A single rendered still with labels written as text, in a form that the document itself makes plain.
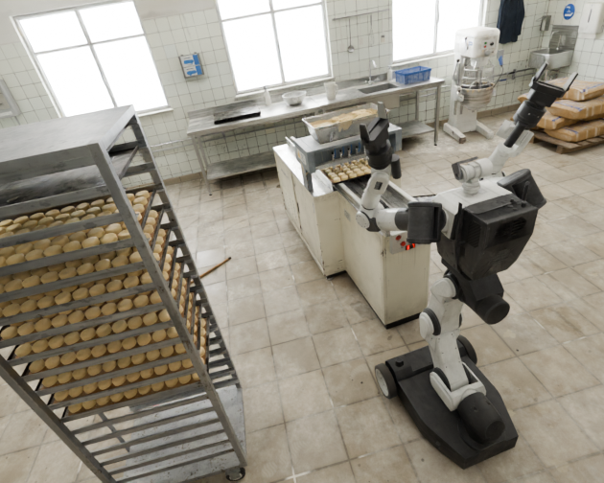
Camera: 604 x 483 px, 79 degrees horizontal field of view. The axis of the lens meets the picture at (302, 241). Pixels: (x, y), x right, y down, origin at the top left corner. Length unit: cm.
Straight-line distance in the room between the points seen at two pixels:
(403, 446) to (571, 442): 83
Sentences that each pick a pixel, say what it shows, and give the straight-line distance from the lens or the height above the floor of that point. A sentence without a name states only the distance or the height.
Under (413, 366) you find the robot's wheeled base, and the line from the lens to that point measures 234.
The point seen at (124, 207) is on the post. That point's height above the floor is 163.
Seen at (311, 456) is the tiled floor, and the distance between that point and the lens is 229.
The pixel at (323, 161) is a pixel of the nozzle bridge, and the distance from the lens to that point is 271.
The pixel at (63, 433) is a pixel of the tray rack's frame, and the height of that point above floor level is 74.
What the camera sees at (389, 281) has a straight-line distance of 242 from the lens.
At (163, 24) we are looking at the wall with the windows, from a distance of 549.
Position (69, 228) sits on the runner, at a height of 159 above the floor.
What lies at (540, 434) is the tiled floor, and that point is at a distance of 248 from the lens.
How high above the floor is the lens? 205
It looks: 33 degrees down
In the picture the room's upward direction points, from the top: 10 degrees counter-clockwise
